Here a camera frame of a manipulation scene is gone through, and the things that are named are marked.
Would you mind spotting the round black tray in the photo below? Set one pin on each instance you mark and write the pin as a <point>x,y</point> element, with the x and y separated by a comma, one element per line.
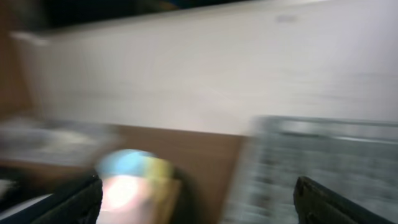
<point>187,208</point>

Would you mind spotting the light blue plastic cup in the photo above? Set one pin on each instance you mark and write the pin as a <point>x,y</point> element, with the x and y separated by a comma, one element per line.
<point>124,162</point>

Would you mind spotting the pink plastic cup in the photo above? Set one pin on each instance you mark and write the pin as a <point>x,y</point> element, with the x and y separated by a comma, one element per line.
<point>125,201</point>

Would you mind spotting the yellow plastic bowl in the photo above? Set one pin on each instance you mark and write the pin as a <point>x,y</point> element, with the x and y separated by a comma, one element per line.
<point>164,189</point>

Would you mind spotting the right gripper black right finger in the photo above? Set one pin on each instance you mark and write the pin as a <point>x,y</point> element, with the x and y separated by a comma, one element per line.
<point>316,204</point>

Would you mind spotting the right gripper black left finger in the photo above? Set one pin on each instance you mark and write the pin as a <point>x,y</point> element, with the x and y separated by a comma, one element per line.
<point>76,201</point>

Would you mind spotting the clear plastic bin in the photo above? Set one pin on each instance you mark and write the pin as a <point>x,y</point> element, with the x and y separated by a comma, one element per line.
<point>54,142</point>

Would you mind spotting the grey dishwasher rack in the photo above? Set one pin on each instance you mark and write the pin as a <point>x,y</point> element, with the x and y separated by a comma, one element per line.
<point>356,159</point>

